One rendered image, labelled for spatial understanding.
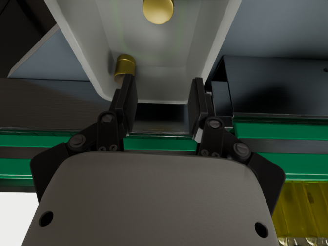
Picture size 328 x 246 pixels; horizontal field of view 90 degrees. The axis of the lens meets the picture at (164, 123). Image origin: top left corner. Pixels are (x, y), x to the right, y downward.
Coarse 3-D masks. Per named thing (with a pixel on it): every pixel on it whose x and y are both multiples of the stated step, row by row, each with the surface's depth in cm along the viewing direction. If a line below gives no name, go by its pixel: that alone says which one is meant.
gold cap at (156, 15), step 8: (144, 0) 17; (152, 0) 17; (160, 0) 17; (168, 0) 17; (144, 8) 17; (152, 8) 17; (160, 8) 17; (168, 8) 17; (152, 16) 18; (160, 16) 18; (168, 16) 18
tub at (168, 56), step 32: (64, 0) 15; (96, 0) 21; (128, 0) 21; (192, 0) 21; (224, 0) 15; (64, 32) 17; (96, 32) 22; (128, 32) 25; (160, 32) 25; (192, 32) 25; (224, 32) 17; (96, 64) 24; (160, 64) 31; (192, 64) 27; (160, 96) 30
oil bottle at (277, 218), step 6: (276, 204) 33; (276, 210) 32; (276, 216) 32; (282, 216) 32; (276, 222) 31; (282, 222) 31; (276, 228) 31; (282, 228) 31; (276, 234) 31; (282, 234) 31; (282, 240) 30
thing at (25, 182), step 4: (0, 180) 48; (4, 180) 48; (8, 180) 48; (12, 180) 48; (16, 180) 48; (20, 180) 48; (24, 180) 48; (28, 180) 48; (32, 180) 48; (0, 184) 48; (4, 184) 48; (8, 184) 48; (12, 184) 48; (16, 184) 48; (20, 184) 48; (24, 184) 48; (28, 184) 48; (32, 184) 48; (0, 192) 47
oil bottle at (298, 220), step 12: (288, 192) 34; (300, 192) 34; (288, 204) 33; (300, 204) 33; (288, 216) 32; (300, 216) 32; (288, 228) 31; (300, 228) 31; (312, 228) 31; (288, 240) 31; (300, 240) 30; (312, 240) 30
